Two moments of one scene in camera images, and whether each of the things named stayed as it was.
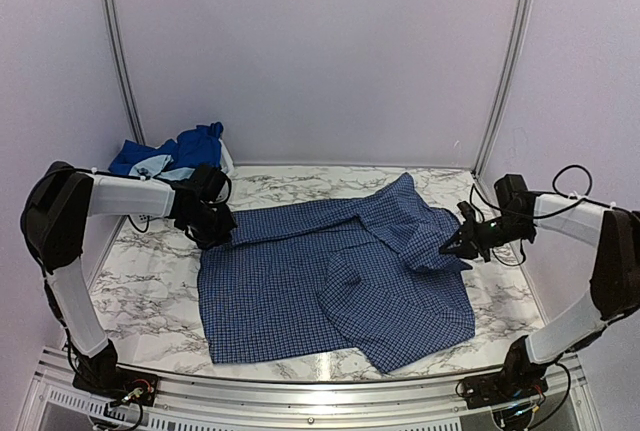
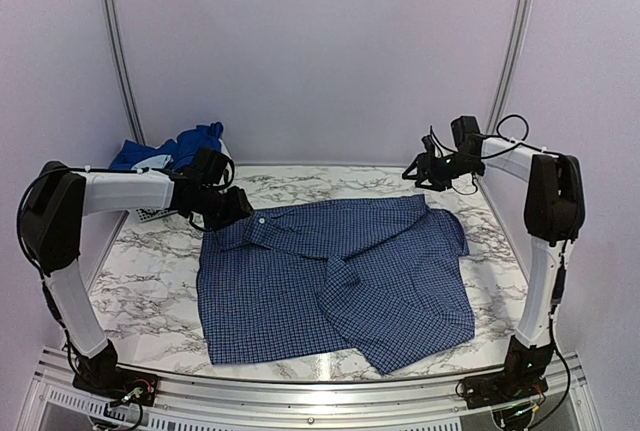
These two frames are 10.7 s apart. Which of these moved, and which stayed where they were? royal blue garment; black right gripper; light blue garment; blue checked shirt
Moved: black right gripper
Stayed: royal blue garment; blue checked shirt; light blue garment
